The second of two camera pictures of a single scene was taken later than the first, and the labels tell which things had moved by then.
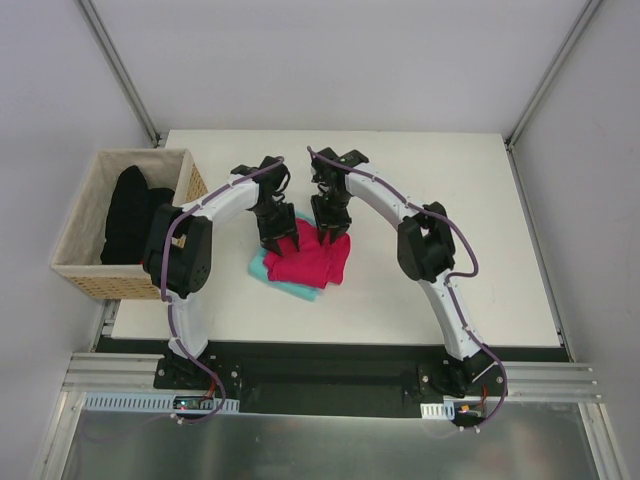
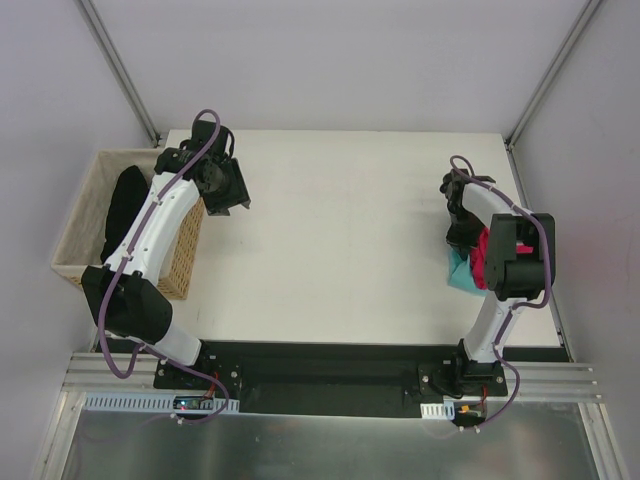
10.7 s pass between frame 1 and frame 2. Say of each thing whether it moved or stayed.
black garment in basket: stayed
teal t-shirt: moved
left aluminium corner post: stayed
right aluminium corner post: stayed
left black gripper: moved
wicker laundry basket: stayed
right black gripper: moved
